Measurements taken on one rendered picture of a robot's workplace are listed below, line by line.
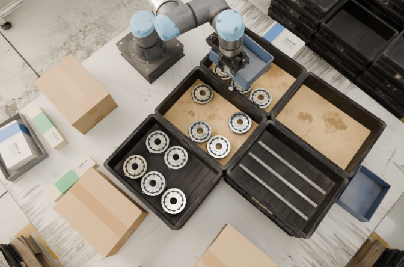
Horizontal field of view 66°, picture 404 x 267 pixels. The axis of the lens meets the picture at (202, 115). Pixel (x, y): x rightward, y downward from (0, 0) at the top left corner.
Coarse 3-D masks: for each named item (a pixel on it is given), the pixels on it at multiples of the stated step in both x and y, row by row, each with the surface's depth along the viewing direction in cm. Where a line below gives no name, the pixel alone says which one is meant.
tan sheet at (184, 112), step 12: (216, 96) 147; (180, 108) 145; (192, 108) 145; (204, 108) 145; (216, 108) 145; (228, 108) 145; (168, 120) 143; (180, 120) 143; (192, 120) 143; (204, 120) 143; (216, 120) 143; (252, 120) 143; (216, 132) 141; (228, 132) 141; (204, 144) 139; (240, 144) 139; (228, 156) 137
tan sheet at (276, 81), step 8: (272, 64) 152; (272, 72) 151; (280, 72) 151; (256, 80) 150; (264, 80) 150; (272, 80) 150; (280, 80) 149; (288, 80) 149; (264, 88) 148; (272, 88) 148; (280, 88) 148; (288, 88) 148; (248, 96) 147; (272, 96) 147; (280, 96) 147; (272, 104) 145
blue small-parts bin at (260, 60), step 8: (248, 40) 123; (248, 48) 127; (256, 48) 123; (216, 56) 119; (248, 56) 126; (256, 56) 127; (264, 56) 123; (272, 56) 119; (216, 64) 125; (248, 64) 125; (256, 64) 125; (264, 64) 125; (232, 72) 119; (240, 72) 124; (248, 72) 124; (256, 72) 124; (264, 72) 124; (240, 80) 118; (248, 80) 123
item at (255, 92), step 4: (256, 88) 145; (260, 88) 145; (252, 92) 144; (256, 92) 144; (260, 92) 144; (264, 92) 144; (268, 92) 144; (252, 96) 144; (268, 96) 144; (252, 100) 143; (256, 100) 143; (268, 100) 143; (256, 104) 142; (260, 104) 142; (264, 104) 142; (268, 104) 142
